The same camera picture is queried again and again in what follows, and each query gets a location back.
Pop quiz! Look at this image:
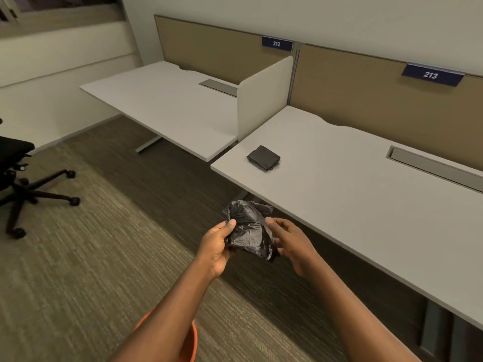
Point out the person's left hand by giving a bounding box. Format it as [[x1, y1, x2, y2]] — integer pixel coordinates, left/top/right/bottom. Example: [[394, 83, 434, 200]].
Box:
[[195, 218, 237, 280]]

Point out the person's right hand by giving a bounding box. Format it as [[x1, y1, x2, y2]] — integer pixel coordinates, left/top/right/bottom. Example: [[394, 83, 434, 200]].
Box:
[[265, 217, 321, 279]]

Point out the black plastic bag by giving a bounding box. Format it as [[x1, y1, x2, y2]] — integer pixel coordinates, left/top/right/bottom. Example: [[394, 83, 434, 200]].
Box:
[[223, 200, 280, 262], [247, 145, 281, 172]]

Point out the person's left forearm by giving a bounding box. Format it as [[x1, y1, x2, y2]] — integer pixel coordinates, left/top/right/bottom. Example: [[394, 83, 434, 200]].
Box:
[[109, 257, 221, 362]]

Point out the person's right forearm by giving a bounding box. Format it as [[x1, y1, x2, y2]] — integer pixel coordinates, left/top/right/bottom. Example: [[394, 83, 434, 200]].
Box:
[[302, 255, 422, 362]]

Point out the folded black plastic bag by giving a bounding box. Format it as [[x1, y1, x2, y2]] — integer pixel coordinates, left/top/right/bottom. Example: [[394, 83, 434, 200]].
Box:
[[247, 145, 281, 172]]

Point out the white desk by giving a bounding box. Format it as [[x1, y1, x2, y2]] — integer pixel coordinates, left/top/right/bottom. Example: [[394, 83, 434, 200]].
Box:
[[79, 60, 239, 163], [210, 106, 483, 331]]

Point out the orange bucket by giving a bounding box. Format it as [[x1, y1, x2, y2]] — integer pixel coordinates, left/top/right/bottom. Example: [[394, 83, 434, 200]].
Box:
[[134, 311, 198, 362]]

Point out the white desk divider panel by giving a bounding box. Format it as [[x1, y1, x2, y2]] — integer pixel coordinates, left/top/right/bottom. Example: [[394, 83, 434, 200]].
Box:
[[236, 56, 294, 142]]

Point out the beige partition panel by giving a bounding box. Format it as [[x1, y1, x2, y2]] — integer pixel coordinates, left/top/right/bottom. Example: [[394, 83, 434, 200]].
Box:
[[290, 44, 483, 172], [154, 15, 299, 85]]

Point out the blue desk number sign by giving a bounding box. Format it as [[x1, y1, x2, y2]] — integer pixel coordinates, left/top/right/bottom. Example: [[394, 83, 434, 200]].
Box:
[[261, 35, 294, 52], [401, 63, 465, 87]]

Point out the black office chair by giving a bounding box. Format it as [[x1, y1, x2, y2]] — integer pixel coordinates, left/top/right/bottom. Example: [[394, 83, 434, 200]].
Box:
[[0, 118, 81, 240]]

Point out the window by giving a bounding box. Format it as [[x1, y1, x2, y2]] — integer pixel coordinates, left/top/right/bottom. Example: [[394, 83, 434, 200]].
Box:
[[0, 0, 127, 39]]

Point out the grey cable tray cover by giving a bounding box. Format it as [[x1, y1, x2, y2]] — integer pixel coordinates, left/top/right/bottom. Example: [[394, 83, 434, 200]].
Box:
[[386, 146, 483, 194], [198, 78, 238, 98]]

